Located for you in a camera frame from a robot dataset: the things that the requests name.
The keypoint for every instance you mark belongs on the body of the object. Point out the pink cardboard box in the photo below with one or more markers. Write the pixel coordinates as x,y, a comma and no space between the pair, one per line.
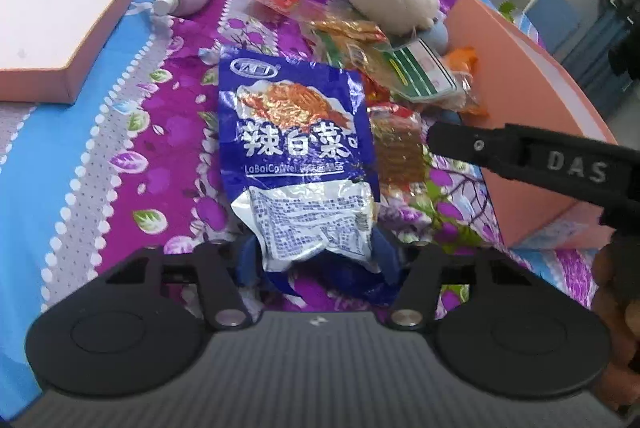
530,98

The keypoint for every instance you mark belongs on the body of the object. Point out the pink box lid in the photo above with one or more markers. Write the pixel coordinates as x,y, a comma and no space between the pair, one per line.
65,3

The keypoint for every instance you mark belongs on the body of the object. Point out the pile of mixed snack packets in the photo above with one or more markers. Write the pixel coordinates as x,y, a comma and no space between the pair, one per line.
395,68

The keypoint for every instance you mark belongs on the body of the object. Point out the person's right hand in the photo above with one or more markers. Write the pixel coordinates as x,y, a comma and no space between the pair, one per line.
602,303

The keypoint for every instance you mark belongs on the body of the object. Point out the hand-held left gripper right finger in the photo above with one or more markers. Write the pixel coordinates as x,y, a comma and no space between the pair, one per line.
391,255

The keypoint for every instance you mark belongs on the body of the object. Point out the blue snack packet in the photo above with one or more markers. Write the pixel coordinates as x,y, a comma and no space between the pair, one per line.
300,143

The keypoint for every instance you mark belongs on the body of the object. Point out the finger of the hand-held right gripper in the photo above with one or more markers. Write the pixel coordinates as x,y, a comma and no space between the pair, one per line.
465,144

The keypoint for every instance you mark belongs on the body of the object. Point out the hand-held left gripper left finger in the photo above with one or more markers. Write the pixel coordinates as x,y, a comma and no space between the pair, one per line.
244,265

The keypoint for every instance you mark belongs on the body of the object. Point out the blue chair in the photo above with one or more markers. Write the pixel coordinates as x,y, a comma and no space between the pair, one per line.
555,20

